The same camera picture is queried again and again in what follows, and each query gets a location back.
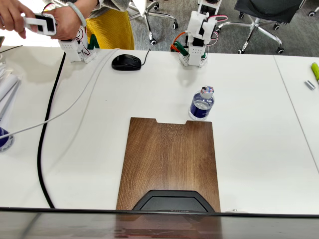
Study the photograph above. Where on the green clamp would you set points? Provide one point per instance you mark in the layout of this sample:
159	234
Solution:
93	42
181	48

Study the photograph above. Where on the white office chair chrome base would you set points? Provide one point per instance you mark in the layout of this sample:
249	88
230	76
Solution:
149	17

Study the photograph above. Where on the black computer mouse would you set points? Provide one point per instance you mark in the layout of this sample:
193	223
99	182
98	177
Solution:
125	62

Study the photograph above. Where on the brown wooden board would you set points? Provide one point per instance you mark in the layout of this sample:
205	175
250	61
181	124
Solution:
169	154

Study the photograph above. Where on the person's left forearm grey sleeve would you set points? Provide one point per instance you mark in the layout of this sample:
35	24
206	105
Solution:
93	7

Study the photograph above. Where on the person's right hand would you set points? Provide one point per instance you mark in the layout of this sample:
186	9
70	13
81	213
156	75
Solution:
15	17

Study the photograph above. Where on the black office chair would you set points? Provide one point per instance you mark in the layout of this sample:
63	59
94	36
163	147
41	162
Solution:
269	7

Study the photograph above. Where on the person in yellow trousers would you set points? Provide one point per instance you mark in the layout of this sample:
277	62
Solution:
112	30

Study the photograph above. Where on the white follower robot arm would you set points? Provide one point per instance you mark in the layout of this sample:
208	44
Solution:
195	53

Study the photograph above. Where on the office chair castor wheel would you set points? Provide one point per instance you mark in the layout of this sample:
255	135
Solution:
313	12

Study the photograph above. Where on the green screwdriver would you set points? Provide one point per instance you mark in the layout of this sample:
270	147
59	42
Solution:
315	71

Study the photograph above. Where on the person's left hand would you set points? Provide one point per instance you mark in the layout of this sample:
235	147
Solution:
67	26

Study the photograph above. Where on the pale green bangle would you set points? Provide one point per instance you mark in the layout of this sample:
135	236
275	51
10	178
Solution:
81	15

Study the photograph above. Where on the white leader robot arm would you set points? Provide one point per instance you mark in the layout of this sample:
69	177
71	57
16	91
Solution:
72	49

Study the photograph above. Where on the blue label water bottle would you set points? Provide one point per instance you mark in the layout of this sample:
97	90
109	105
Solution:
200	107

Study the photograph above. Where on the small silver metal cylinder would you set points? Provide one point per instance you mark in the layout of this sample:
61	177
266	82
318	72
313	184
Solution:
310	85

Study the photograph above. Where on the black Philips monitor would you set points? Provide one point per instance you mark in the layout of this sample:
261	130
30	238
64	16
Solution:
174	201

